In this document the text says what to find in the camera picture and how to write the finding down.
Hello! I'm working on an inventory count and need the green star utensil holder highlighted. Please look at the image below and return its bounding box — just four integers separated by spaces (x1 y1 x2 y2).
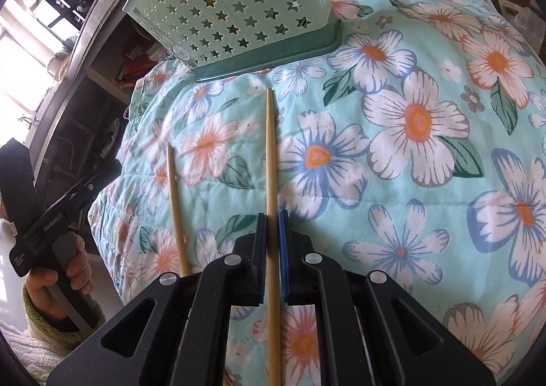
124 0 342 81

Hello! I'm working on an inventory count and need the floral blue quilt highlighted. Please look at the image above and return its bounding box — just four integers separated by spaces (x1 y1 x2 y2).
89 0 545 383

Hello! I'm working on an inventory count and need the wooden chopstick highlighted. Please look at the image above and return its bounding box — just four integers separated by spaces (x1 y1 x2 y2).
265 90 281 386
166 143 191 276

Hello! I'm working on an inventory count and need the person's left hand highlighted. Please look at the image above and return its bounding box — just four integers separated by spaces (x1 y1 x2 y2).
25 235 94 322

